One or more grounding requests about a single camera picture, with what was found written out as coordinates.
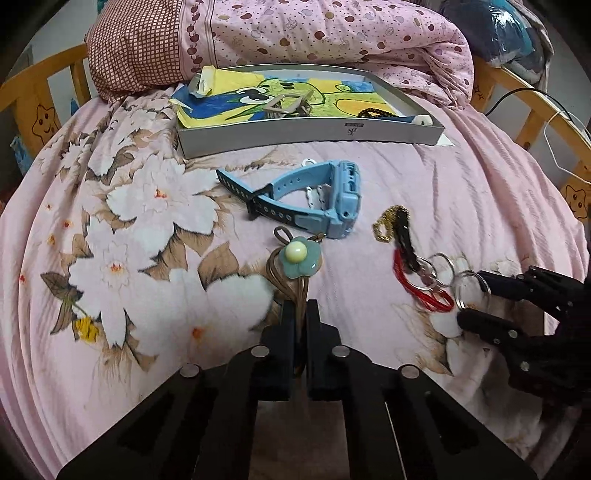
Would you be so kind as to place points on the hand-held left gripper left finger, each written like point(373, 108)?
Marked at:
point(281, 350)

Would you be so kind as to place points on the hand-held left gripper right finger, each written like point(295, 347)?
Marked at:
point(321, 350)

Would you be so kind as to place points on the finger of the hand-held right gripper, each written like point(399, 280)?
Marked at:
point(489, 327)
point(501, 284)

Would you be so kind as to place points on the blue wrist watch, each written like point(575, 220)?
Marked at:
point(344, 203)

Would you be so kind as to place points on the grey shallow cardboard box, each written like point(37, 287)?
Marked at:
point(300, 134)

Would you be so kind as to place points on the small white trinket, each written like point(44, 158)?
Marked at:
point(424, 120)

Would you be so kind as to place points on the metal clip in box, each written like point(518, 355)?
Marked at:
point(273, 104)

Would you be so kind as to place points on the blue plush in plastic bag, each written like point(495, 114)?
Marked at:
point(494, 27)

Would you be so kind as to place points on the pink dotted folded quilt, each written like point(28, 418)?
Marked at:
point(300, 32)

